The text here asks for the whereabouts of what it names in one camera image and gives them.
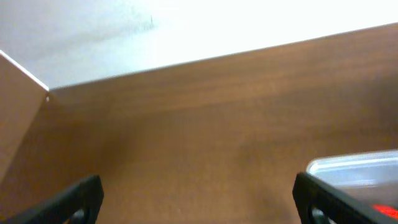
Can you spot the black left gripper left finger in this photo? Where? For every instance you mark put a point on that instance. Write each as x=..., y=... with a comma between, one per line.
x=79, y=203

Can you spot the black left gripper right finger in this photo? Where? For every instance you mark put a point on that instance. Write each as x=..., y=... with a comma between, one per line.
x=318, y=202

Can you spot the clear plastic container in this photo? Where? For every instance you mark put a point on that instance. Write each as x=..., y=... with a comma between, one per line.
x=370, y=177

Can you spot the orange handled pliers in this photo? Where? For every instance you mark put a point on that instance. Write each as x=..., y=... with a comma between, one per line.
x=387, y=210

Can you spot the brown wooden side panel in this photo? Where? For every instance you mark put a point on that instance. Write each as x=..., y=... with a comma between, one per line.
x=21, y=97

